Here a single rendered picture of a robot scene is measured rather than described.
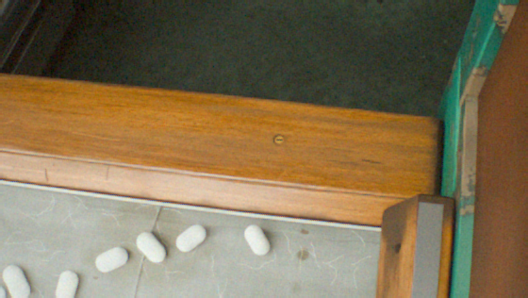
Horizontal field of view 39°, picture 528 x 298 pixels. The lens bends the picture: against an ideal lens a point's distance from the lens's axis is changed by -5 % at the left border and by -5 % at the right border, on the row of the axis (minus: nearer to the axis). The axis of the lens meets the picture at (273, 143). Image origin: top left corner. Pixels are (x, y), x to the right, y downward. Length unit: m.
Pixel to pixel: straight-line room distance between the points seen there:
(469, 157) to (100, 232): 0.37
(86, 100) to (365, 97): 0.93
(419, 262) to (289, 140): 0.21
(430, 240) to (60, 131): 0.40
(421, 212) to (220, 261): 0.22
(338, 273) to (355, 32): 1.03
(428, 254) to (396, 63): 1.08
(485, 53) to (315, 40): 1.11
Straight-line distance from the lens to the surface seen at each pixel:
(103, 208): 0.82
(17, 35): 1.55
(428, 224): 0.67
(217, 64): 1.71
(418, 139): 0.80
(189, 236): 0.77
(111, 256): 0.78
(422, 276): 0.66
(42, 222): 0.83
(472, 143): 0.69
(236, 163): 0.78
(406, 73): 1.70
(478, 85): 0.69
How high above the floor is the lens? 1.49
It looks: 67 degrees down
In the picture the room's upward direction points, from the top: 5 degrees counter-clockwise
